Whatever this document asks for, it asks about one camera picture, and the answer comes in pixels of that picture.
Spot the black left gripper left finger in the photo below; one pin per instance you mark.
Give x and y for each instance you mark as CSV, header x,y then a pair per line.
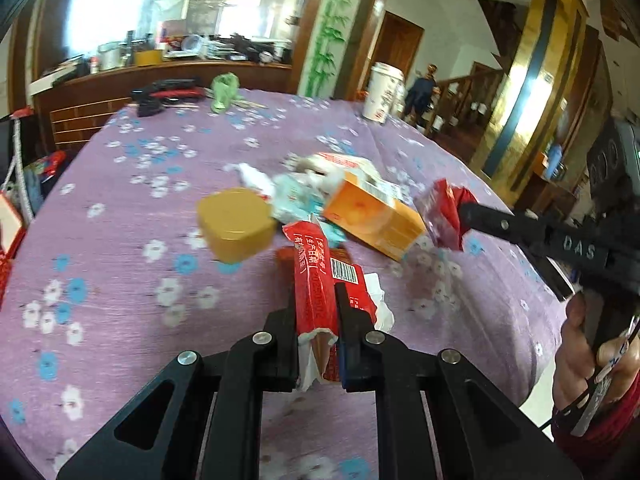
x,y
200,417

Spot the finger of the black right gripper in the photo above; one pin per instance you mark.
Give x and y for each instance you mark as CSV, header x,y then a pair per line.
x,y
583,247

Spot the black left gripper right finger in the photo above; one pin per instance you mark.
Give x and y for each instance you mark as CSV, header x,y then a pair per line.
x,y
437,415

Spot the red snack wrapper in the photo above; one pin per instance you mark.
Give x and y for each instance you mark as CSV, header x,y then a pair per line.
x,y
316,268

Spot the orange carton box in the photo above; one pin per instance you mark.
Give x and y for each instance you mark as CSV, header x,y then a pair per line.
x,y
370,211

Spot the person's right hand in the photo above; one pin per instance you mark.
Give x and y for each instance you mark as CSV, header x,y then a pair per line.
x,y
575,362

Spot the purple floral tablecloth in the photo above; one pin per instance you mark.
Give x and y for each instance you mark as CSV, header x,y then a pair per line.
x,y
113,278

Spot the yellow plastic box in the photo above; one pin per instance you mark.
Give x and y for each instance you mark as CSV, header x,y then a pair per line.
x,y
236,224

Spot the wooden stair railing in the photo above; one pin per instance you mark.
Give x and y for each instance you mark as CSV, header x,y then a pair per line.
x,y
466,101

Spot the person in background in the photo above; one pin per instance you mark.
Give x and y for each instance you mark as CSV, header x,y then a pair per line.
x,y
419,97

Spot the teal white wrapper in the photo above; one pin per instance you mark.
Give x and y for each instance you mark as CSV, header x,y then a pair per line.
x,y
295,198

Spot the white paper cup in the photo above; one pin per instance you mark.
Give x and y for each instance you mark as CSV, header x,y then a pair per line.
x,y
382,91

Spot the red framed white board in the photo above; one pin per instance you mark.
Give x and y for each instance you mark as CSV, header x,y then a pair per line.
x,y
12,227

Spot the black red tool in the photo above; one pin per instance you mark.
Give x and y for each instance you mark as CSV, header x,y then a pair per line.
x,y
153,98

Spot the green cloth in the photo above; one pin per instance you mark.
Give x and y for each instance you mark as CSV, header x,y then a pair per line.
x,y
223,91

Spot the bamboo painted pillar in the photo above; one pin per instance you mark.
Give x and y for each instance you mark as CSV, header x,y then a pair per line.
x,y
326,48

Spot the wooden counter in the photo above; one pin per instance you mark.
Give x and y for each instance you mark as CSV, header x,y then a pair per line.
x,y
69,114

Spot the yellow container on counter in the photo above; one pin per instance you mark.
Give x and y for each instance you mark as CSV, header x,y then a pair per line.
x,y
145,58

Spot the metal pot on counter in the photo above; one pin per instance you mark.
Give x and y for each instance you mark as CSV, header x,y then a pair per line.
x,y
110,56

